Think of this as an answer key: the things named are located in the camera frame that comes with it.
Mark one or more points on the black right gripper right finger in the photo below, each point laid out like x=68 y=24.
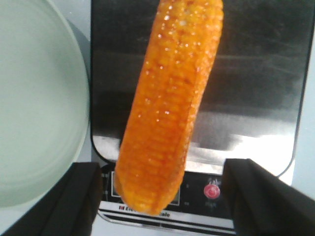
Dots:
x=262 y=205

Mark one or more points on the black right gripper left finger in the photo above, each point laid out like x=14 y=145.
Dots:
x=68 y=209

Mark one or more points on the orange corn cob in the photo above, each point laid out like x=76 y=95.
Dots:
x=180 y=55

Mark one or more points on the black electronic kitchen scale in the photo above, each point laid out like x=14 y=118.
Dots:
x=248 y=119

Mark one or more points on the pale green oval plate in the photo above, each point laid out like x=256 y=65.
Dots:
x=44 y=99

